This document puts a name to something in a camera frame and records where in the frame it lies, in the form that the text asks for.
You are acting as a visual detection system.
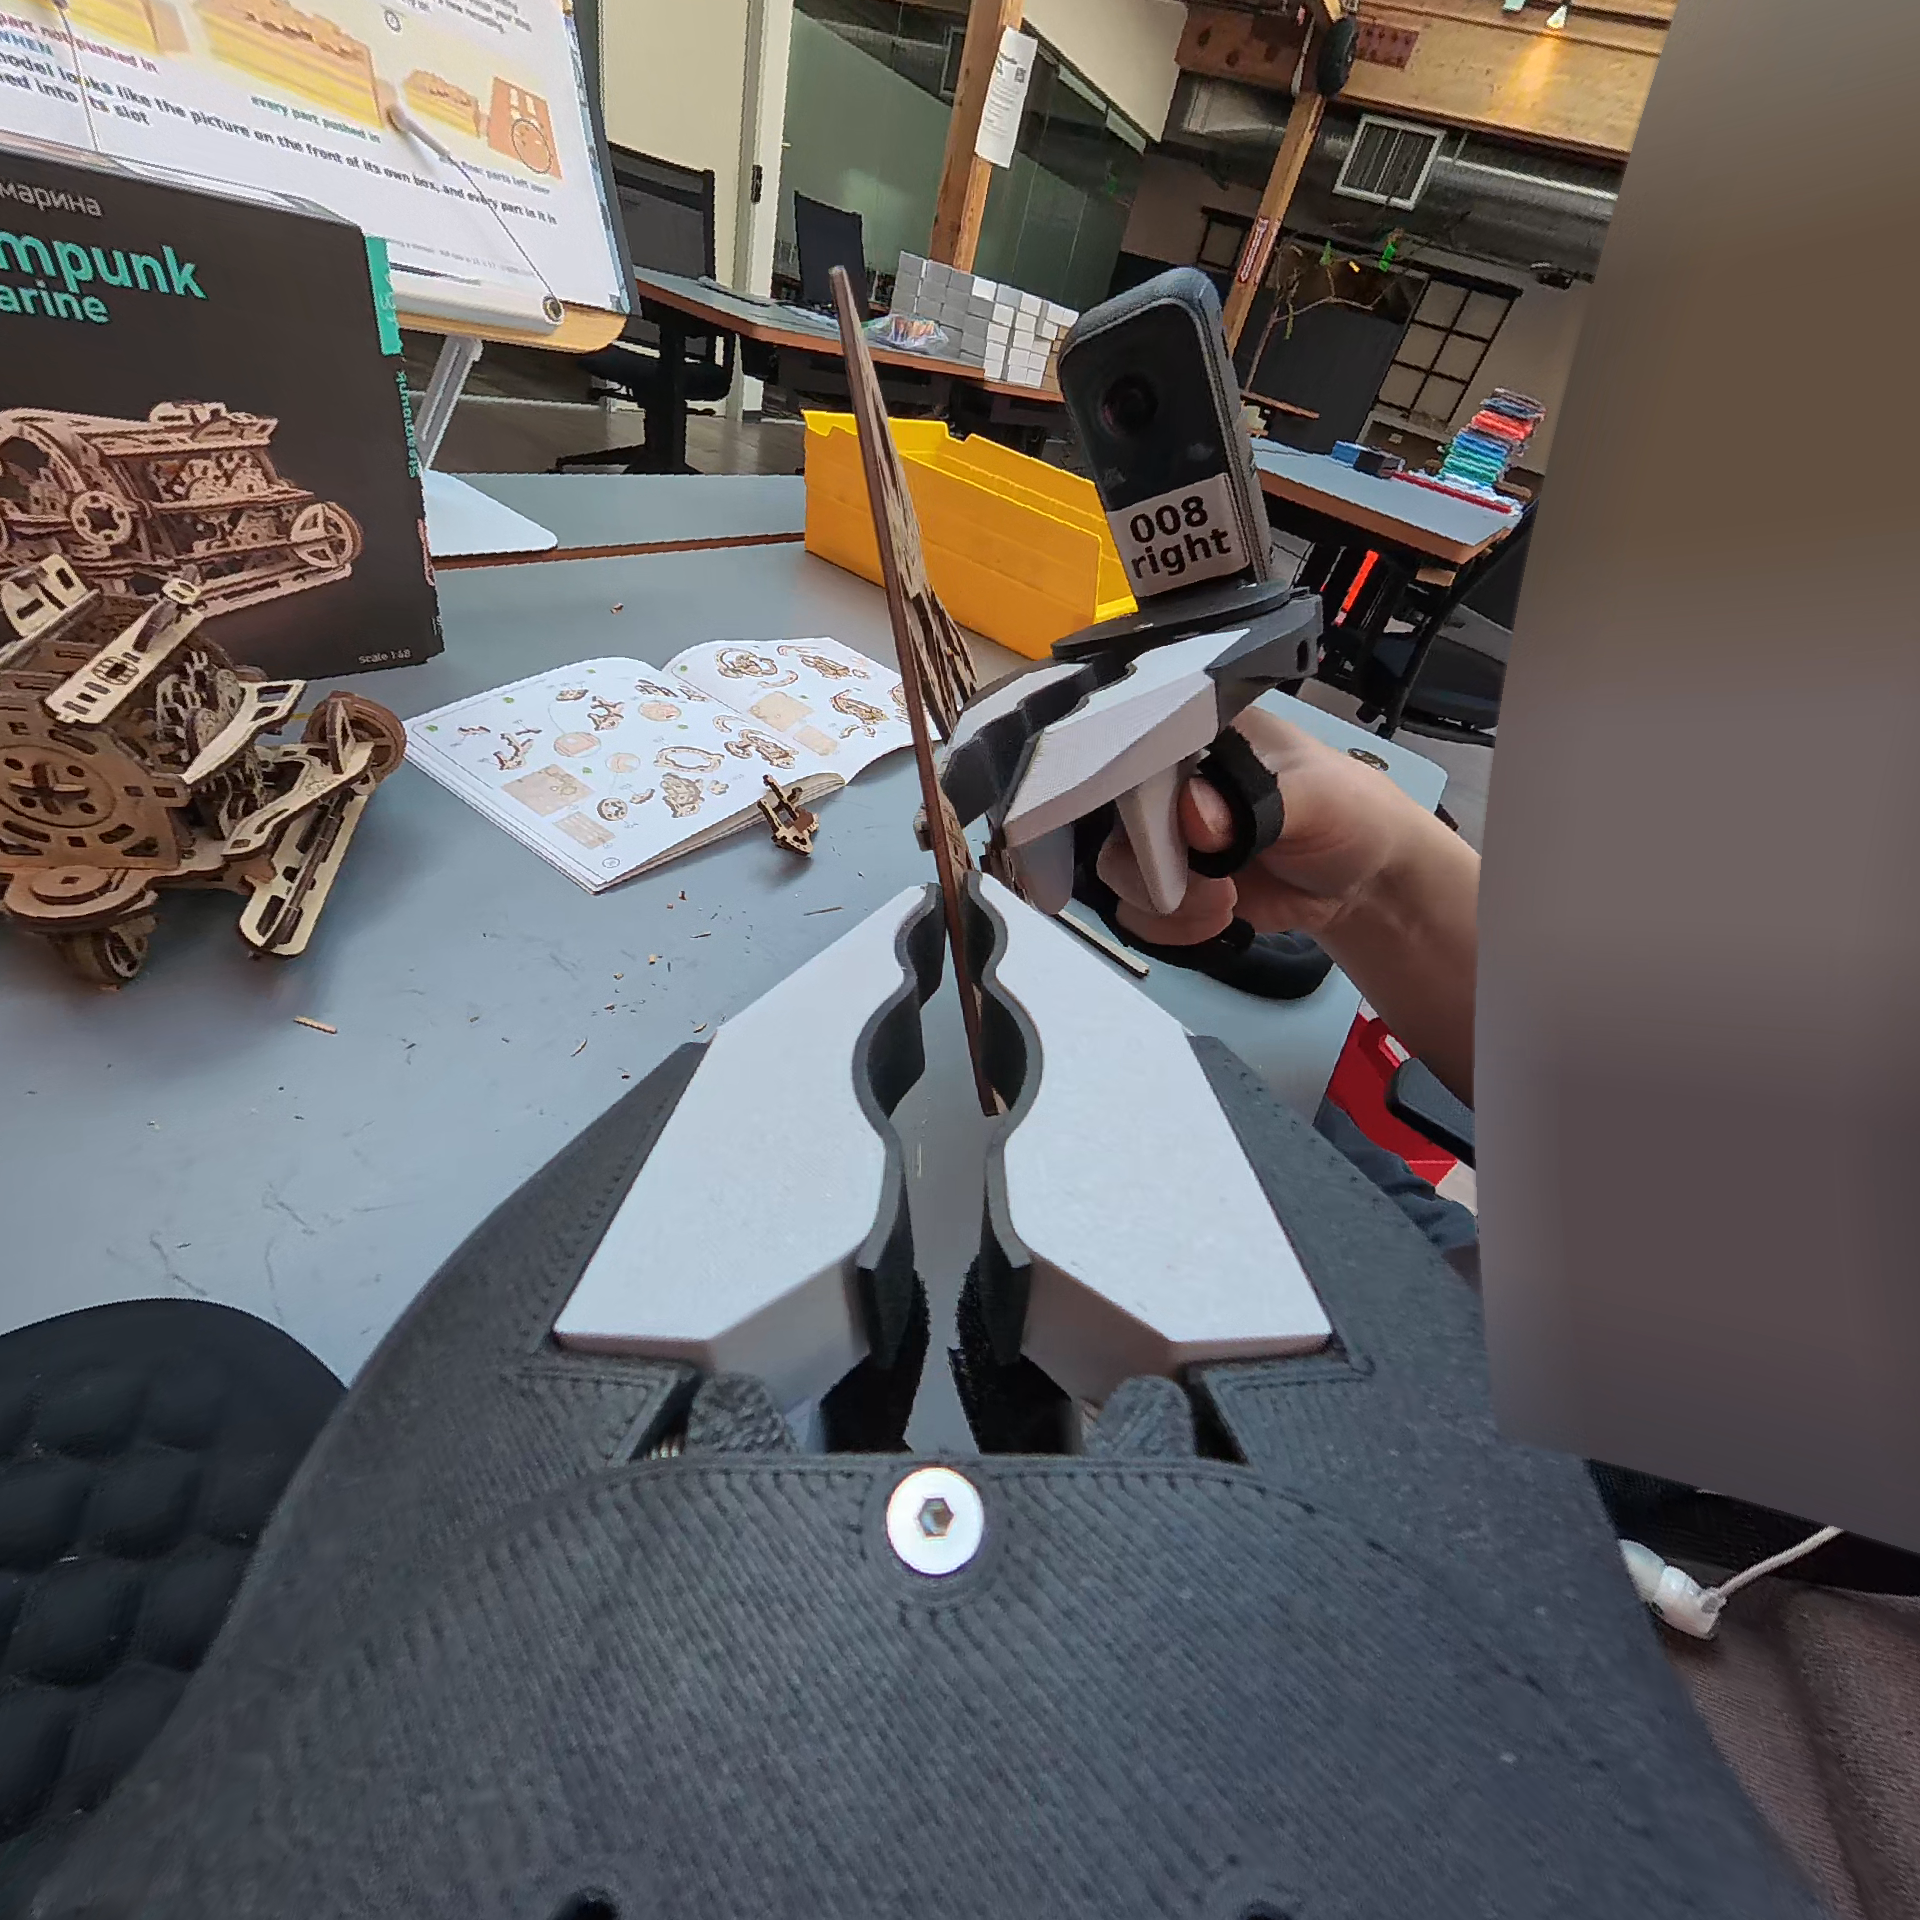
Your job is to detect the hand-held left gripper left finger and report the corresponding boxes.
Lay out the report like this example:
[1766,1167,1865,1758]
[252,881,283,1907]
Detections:
[551,882,934,1455]

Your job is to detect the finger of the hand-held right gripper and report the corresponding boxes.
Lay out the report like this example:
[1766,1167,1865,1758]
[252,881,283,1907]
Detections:
[934,657,1130,861]
[998,632,1254,915]

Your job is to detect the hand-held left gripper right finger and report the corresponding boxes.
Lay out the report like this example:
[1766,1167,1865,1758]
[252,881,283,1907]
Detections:
[952,874,1338,1455]

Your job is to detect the laser-cut plywood parts sheet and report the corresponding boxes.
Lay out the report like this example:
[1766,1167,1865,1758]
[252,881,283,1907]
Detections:
[831,267,1156,1121]

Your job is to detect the assembled wooden submarine model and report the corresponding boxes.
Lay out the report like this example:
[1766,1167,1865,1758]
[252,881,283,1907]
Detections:
[0,563,411,990]

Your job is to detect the black model kit box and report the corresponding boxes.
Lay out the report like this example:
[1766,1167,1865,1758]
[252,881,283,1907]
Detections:
[0,142,448,672]

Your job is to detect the person's right hand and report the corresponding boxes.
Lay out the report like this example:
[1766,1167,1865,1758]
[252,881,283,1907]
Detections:
[1096,704,1481,945]

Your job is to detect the nested yellow plastic bins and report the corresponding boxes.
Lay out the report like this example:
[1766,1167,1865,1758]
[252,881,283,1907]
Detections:
[803,410,1143,663]

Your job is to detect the stack of small white boxes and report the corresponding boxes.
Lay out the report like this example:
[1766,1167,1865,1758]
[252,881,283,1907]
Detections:
[892,251,1087,386]

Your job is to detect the red and black chair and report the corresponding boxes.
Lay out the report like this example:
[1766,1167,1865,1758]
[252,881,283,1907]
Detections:
[1318,1014,1480,1192]

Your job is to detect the wooden edged desk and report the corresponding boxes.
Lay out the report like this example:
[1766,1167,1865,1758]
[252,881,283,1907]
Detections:
[631,267,1067,454]
[1247,435,1524,573]

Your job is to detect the black office chair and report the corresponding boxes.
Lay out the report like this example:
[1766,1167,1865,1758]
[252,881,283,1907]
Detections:
[576,142,740,475]
[1319,503,1537,749]

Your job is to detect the stack of coloured packets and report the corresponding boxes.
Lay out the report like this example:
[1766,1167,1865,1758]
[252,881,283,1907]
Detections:
[1438,386,1551,493]

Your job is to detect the white paper notice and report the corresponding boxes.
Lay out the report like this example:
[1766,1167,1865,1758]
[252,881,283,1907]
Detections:
[974,31,1040,169]

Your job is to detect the black computer monitor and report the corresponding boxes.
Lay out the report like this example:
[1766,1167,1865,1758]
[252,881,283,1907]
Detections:
[792,193,874,314]

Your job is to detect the white instruction booklet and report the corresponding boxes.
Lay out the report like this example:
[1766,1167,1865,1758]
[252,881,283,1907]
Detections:
[406,638,943,897]

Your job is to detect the white poster stand base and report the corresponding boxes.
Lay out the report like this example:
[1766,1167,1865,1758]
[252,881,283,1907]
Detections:
[417,335,561,561]

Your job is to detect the black padded wrist rest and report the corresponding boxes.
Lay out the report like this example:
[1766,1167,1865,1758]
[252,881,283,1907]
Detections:
[0,1297,350,1920]

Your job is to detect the instruction poster board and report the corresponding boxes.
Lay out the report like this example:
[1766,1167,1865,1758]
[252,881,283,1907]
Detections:
[0,0,641,357]

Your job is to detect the wall air vent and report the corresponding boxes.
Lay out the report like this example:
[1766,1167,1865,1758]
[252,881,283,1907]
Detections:
[1332,113,1450,213]

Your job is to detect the silver air duct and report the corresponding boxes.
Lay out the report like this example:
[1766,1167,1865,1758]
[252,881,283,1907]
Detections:
[1162,72,1635,288]

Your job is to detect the white earbud cable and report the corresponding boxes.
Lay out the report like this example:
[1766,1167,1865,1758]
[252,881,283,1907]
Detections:
[1616,1522,1847,1642]

